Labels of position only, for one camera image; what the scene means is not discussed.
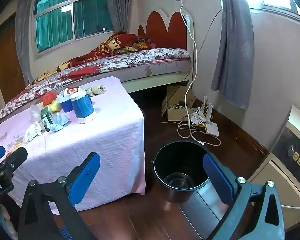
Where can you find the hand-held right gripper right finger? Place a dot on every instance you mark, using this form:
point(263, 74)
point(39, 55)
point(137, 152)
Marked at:
point(217, 182)

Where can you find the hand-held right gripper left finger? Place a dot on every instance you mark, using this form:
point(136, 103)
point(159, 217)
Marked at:
point(85, 177)

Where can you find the white tissue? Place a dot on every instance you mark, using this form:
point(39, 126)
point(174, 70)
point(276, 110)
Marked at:
point(33, 131)

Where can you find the green and white box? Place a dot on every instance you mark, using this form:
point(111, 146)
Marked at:
point(46, 120)

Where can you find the clear plastic bag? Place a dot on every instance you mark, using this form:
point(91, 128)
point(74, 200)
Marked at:
point(36, 112)

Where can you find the black bucket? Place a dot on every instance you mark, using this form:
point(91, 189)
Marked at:
point(175, 155)

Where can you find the yellow wrapper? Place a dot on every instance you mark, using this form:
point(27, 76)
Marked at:
point(55, 106)

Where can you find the red bag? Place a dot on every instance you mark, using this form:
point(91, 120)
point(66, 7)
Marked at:
point(49, 98)

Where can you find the large blue cup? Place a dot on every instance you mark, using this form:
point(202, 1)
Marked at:
point(82, 107)

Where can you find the small blue cup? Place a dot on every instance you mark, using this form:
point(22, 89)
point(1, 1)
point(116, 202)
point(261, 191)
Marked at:
point(65, 105)

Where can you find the tissue scraps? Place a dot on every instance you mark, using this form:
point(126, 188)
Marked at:
point(95, 90)

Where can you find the pink tablecloth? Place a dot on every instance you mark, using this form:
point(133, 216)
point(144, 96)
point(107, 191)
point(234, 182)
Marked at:
point(102, 135)

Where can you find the white router with antennas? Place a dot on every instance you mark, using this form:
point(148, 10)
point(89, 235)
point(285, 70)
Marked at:
point(212, 128)

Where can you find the white and black cabinet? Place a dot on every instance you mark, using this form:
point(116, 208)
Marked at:
point(280, 175)

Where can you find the white network box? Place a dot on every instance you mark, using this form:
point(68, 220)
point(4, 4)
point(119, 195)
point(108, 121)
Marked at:
point(196, 116)

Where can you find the cardboard box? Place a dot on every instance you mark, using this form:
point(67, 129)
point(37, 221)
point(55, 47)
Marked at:
point(175, 112)

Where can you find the brown wooden door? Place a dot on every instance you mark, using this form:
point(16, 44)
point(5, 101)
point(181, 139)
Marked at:
point(7, 62)

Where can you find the grey curtain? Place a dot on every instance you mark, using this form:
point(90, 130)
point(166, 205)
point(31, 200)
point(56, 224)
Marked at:
point(23, 42)
point(235, 55)
point(118, 5)

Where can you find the red patterned blanket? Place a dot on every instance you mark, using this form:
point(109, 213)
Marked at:
point(95, 55)

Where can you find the bed with floral sheet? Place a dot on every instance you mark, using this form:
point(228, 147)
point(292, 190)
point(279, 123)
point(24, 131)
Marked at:
point(130, 62)

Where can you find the colourful pillow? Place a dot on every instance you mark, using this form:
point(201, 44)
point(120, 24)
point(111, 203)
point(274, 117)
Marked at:
point(140, 45)

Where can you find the green glass window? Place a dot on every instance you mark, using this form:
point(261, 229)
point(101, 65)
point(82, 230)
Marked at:
point(90, 17)

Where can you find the red and white headboard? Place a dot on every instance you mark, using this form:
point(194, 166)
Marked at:
point(175, 30)

